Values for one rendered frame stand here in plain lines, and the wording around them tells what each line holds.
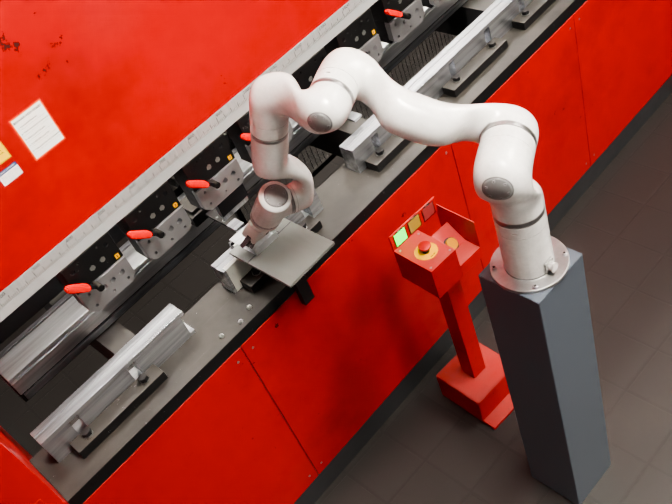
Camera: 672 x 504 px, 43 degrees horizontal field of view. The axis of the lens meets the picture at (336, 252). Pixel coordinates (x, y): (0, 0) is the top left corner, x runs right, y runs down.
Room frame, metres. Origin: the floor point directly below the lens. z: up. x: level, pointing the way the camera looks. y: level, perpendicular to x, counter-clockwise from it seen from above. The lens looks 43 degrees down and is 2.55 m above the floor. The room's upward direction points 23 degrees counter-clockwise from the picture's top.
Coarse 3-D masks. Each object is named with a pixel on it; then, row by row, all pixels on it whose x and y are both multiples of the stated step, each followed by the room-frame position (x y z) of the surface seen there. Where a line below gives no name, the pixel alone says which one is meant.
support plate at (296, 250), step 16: (288, 240) 1.80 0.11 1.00; (304, 240) 1.77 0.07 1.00; (320, 240) 1.74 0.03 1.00; (240, 256) 1.81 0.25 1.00; (256, 256) 1.79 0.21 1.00; (272, 256) 1.76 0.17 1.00; (288, 256) 1.73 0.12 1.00; (304, 256) 1.71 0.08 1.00; (320, 256) 1.69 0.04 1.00; (272, 272) 1.70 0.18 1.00; (288, 272) 1.67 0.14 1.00; (304, 272) 1.65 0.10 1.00
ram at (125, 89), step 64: (0, 0) 1.74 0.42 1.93; (64, 0) 1.80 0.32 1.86; (128, 0) 1.87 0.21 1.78; (192, 0) 1.94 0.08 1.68; (256, 0) 2.03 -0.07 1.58; (320, 0) 2.13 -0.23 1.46; (0, 64) 1.71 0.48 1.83; (64, 64) 1.76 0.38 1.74; (128, 64) 1.83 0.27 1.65; (192, 64) 1.91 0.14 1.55; (256, 64) 1.99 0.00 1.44; (0, 128) 1.67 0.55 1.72; (64, 128) 1.73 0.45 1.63; (128, 128) 1.79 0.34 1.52; (192, 128) 1.87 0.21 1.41; (0, 192) 1.63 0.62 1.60; (64, 192) 1.68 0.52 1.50; (0, 256) 1.58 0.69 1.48; (64, 256) 1.64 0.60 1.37; (0, 320) 1.54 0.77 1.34
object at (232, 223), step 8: (184, 200) 2.12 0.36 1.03; (184, 208) 2.08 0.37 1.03; (192, 208) 2.07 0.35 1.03; (192, 216) 2.04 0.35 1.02; (200, 216) 2.05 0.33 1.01; (208, 216) 2.04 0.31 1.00; (216, 216) 2.02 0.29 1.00; (192, 224) 2.05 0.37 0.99; (200, 224) 2.04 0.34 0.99; (224, 224) 1.97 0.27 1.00; (232, 224) 1.96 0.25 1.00; (240, 224) 1.94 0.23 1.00
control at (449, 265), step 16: (448, 224) 1.86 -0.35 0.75; (464, 224) 1.80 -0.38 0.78; (416, 240) 1.82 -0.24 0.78; (432, 240) 1.79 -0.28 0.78; (464, 240) 1.81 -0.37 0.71; (400, 256) 1.79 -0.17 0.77; (448, 256) 1.71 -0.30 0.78; (464, 256) 1.75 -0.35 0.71; (480, 256) 1.76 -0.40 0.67; (416, 272) 1.74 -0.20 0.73; (432, 272) 1.68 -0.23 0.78; (448, 272) 1.70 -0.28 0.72; (464, 272) 1.73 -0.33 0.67; (432, 288) 1.69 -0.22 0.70; (448, 288) 1.69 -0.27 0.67
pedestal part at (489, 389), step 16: (448, 368) 1.84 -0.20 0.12; (496, 368) 1.76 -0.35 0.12; (448, 384) 1.78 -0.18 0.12; (464, 384) 1.75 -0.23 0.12; (480, 384) 1.72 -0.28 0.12; (496, 384) 1.70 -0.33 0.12; (464, 400) 1.72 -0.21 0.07; (480, 400) 1.66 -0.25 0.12; (496, 400) 1.69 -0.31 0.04; (480, 416) 1.66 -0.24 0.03; (496, 416) 1.65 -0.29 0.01
